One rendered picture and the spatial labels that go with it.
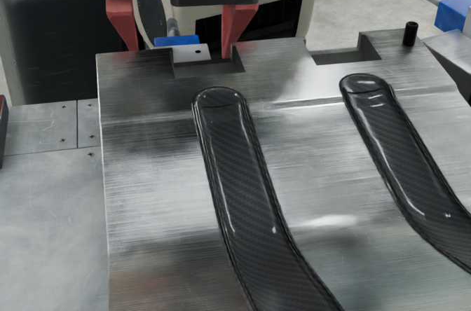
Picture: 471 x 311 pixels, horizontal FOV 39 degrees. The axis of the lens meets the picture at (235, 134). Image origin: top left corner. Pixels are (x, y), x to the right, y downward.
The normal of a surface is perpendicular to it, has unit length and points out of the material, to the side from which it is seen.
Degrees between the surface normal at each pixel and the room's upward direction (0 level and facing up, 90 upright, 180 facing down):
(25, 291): 0
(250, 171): 16
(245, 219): 3
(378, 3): 0
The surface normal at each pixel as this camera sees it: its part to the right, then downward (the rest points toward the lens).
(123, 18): 0.14, 0.86
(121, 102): 0.02, -0.78
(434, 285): -0.07, -0.98
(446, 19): -0.88, 0.28
